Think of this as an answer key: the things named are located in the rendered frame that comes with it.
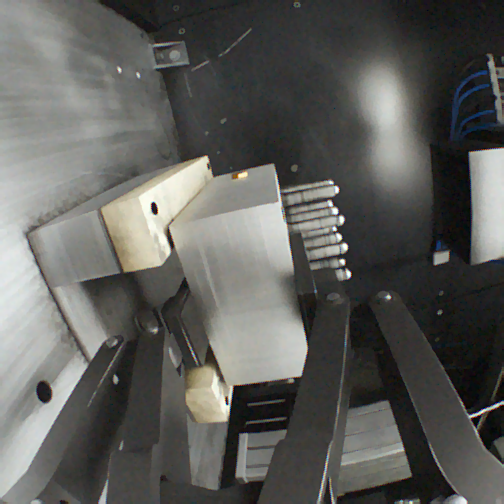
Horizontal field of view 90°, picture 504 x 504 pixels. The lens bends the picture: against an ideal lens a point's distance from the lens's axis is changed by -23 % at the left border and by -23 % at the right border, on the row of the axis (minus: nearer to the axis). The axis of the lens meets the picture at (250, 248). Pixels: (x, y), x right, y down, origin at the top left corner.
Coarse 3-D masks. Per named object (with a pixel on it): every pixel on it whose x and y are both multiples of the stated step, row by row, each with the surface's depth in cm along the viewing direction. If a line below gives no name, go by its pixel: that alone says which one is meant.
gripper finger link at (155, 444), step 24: (144, 312) 13; (144, 336) 12; (168, 336) 13; (144, 360) 11; (168, 360) 11; (144, 384) 10; (168, 384) 10; (144, 408) 9; (168, 408) 9; (144, 432) 8; (168, 432) 8; (120, 456) 6; (144, 456) 6; (168, 456) 7; (120, 480) 6; (144, 480) 6; (168, 480) 7
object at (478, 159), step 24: (432, 144) 22; (456, 144) 20; (480, 144) 19; (432, 168) 23; (456, 168) 23; (480, 168) 17; (456, 192) 24; (480, 192) 18; (456, 216) 25; (480, 216) 19; (456, 240) 24; (480, 240) 19
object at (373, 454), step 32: (128, 0) 24; (480, 64) 32; (480, 96) 35; (480, 128) 33; (256, 384) 52; (288, 384) 43; (256, 416) 37; (288, 416) 36; (352, 416) 34; (384, 416) 32; (256, 448) 33; (352, 448) 29; (384, 448) 28; (224, 480) 29; (256, 480) 30; (352, 480) 29; (384, 480) 30
